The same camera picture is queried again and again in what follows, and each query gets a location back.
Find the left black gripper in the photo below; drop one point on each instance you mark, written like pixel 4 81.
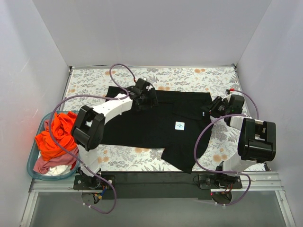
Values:
pixel 148 99

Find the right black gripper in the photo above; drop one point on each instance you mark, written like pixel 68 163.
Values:
pixel 210 108

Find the black t shirt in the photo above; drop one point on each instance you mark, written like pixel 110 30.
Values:
pixel 173 125

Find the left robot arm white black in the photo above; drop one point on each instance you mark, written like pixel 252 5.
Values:
pixel 88 128

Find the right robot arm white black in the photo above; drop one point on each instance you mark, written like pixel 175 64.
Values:
pixel 257 141

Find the floral patterned table mat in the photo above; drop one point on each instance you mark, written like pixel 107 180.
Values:
pixel 89 86

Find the orange t shirt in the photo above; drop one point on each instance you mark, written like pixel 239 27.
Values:
pixel 60 132

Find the white t shirt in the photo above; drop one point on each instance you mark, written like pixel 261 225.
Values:
pixel 58 170

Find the teal plastic laundry basket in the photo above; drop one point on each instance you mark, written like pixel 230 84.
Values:
pixel 33 157

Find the pink t shirt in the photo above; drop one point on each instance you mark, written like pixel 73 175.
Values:
pixel 50 157

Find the aluminium frame rail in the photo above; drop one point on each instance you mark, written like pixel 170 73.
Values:
pixel 261 202

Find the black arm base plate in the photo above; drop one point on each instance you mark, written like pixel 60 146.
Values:
pixel 150 185

